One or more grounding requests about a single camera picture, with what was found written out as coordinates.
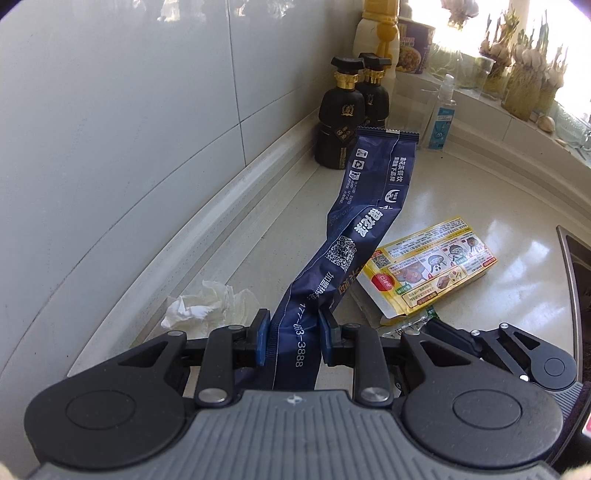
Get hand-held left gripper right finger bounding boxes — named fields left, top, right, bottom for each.
left=318, top=308, right=467, bottom=408

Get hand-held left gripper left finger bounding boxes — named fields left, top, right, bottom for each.
left=115, top=308, right=271, bottom=408

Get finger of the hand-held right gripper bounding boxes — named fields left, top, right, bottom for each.
left=422, top=318, right=541, bottom=384

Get small green packet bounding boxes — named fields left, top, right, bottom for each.
left=379, top=307, right=439, bottom=340

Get dark blue wrapper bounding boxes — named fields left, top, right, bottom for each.
left=265, top=127, right=420, bottom=393

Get crumpled white tissue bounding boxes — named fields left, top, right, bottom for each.
left=161, top=279, right=259, bottom=337

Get yellow printed carton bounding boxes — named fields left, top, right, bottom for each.
left=360, top=217, right=498, bottom=326

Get stainless steel sink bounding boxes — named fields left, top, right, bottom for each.
left=556, top=224, right=591, bottom=352

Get blue label spray bottle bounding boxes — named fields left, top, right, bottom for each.
left=427, top=74, right=458, bottom=151

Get black bottle with gold neck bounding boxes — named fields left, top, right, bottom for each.
left=356, top=52, right=393, bottom=130
left=314, top=56, right=368, bottom=169

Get jar of sprouting garlic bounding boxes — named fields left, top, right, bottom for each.
left=501, top=32, right=546, bottom=121
left=538, top=39, right=570, bottom=109
left=478, top=14, right=514, bottom=97

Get purple instant noodle cup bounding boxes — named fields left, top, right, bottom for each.
left=394, top=16, right=437, bottom=75

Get white bottle with yellow cap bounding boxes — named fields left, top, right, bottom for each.
left=353, top=0, right=402, bottom=93

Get hanging garlic bunch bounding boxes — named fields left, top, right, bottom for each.
left=438, top=0, right=481, bottom=28

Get sprouting garlic in jars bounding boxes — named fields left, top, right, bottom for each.
left=429, top=0, right=591, bottom=107

